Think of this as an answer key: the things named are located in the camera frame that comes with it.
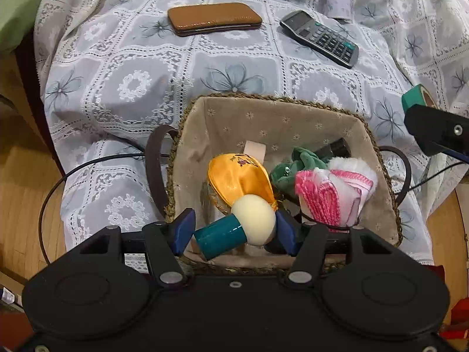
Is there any brown leather case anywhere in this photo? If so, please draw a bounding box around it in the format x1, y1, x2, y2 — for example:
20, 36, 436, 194
167, 2, 263, 37

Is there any red fabric item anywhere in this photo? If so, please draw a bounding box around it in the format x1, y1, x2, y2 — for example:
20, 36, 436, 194
440, 293, 469, 341

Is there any green plush toy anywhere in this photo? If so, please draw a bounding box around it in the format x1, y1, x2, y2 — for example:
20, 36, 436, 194
270, 147, 328, 203

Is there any black cable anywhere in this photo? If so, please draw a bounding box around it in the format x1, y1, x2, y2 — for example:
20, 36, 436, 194
38, 152, 173, 265
407, 160, 469, 192

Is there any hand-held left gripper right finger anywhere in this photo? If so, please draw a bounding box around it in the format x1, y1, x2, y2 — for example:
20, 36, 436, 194
275, 211, 392, 288

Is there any woven basket with fabric lining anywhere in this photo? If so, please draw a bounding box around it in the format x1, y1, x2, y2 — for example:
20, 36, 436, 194
145, 93, 411, 270

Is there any floral lace tablecloth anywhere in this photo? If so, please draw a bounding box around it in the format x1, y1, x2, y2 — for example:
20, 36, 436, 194
35, 0, 469, 265

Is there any green pillow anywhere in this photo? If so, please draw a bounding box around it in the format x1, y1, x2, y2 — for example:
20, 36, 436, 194
0, 0, 50, 54

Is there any beige tape roll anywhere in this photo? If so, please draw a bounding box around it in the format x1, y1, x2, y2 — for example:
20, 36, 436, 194
245, 140, 267, 162

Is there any green tape roll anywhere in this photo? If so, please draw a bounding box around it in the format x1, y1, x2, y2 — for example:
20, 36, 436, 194
401, 84, 438, 114

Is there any black makeup brush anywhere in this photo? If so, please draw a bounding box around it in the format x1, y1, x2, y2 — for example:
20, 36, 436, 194
313, 137, 352, 159

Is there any orange embroidered drawstring pouch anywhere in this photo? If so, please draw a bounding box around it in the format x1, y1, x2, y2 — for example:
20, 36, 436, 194
207, 153, 279, 215

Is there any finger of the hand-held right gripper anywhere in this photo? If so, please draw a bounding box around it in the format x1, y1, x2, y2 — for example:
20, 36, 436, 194
404, 104, 469, 162

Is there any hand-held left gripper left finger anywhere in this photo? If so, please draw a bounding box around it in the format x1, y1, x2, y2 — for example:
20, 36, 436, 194
79, 207, 196, 288

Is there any grey calculator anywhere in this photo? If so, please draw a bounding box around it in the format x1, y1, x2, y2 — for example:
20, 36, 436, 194
279, 10, 360, 69

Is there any makeup sponge with green handle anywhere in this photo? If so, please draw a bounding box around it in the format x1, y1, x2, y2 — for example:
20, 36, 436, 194
193, 194, 277, 262

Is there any pink and white cloth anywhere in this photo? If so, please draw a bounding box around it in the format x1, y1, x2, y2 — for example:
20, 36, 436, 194
295, 169, 378, 228

